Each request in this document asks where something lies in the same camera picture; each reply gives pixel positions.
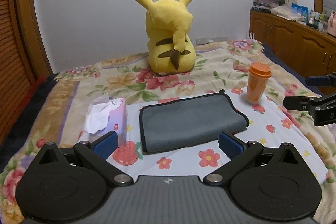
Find wooden louvered wardrobe door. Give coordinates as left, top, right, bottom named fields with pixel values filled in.
left=0, top=0, right=35, bottom=143

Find wooden sideboard cabinet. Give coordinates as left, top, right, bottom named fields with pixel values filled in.
left=249, top=10, right=335, bottom=78

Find white floral sheet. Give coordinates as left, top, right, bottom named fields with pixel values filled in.
left=77, top=86, right=329, bottom=183

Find orange lidded cup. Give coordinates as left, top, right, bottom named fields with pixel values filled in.
left=245, top=62, right=272, bottom=104

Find small bottles on cabinet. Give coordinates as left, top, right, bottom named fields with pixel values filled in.
left=306, top=10, right=328, bottom=32

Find beige floral blanket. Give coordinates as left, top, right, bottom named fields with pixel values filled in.
left=1, top=40, right=335, bottom=223

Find pink tissue pack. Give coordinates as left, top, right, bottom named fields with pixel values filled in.
left=78, top=94, right=127, bottom=147

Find pink bag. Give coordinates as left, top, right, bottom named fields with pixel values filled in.
left=327, top=11, right=336, bottom=37

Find purple and grey towel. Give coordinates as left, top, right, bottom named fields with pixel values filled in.
left=139, top=90, right=249, bottom=154

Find stack of folded papers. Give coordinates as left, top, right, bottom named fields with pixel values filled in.
left=251, top=0, right=286, bottom=14

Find yellow Pikachu plush toy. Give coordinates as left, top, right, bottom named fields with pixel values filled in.
left=135, top=0, right=196, bottom=75

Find blue picture card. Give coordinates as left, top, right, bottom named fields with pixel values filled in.
left=291, top=3, right=309, bottom=23

